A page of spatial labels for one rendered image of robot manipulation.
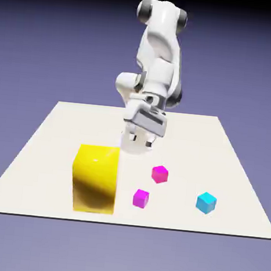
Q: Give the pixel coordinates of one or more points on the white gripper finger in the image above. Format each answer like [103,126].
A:
[150,141]
[133,135]

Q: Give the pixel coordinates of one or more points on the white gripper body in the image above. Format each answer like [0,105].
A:
[148,121]

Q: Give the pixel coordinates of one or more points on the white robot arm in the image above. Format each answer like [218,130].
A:
[159,58]

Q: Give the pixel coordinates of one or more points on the small pink cube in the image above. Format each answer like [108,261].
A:
[159,174]

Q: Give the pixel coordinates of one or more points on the small magenta cube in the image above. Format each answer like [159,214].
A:
[140,198]

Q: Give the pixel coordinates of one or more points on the small cyan cube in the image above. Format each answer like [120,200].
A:
[206,203]

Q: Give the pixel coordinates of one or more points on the large yellow box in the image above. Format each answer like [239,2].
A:
[93,180]

